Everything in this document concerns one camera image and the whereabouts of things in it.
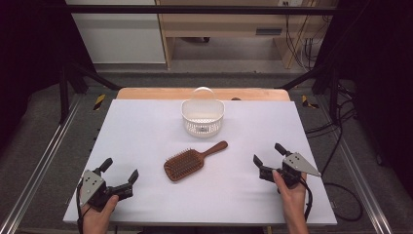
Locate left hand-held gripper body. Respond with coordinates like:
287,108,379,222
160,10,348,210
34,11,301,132
79,169,134,213

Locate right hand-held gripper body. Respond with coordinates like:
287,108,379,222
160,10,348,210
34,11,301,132
258,151,322,190

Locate brown wooden hairbrush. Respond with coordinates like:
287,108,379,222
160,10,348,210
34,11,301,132
163,139,229,182

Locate white plastic basket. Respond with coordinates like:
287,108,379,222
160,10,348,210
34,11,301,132
180,86,226,138

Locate person's right hand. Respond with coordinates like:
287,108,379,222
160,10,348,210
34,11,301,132
271,169,309,213

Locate person's left hand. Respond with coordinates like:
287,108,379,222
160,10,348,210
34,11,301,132
80,194,120,234

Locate yellow black tape strip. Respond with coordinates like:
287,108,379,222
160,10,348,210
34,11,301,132
300,94,320,110
93,93,107,112

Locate white table cover sheet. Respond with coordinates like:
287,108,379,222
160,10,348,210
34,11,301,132
62,98,339,227

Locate light wooden table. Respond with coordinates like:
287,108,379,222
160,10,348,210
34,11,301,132
115,86,291,102

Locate black curtain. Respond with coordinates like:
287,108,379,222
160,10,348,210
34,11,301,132
316,0,413,191
0,0,95,155

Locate white cabinet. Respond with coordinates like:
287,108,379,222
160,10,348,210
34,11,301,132
64,0,168,65

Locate light wooden desk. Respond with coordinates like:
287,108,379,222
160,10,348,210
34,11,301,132
155,0,339,70

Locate left hand-held gripper black cable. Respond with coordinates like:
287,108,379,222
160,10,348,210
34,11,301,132
75,179,86,234

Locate hand-held gripper black cable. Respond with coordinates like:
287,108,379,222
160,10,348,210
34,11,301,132
75,179,86,234
299,177,315,222

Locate right hand-held gripper black cable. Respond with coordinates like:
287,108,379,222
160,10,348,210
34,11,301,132
299,177,315,222

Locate black floor cables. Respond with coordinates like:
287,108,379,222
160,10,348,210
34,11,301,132
304,82,365,223

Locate aluminium floor rail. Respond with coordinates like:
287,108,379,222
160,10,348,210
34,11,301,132
336,138,394,234
0,93,83,234

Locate black metal frame stand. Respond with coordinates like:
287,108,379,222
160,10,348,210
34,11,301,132
275,61,343,125
57,60,124,125

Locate hanging cables by desk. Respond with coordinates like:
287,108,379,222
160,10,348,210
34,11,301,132
282,0,333,72

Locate black horizontal frame bar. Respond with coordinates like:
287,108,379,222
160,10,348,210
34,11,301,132
63,4,340,16

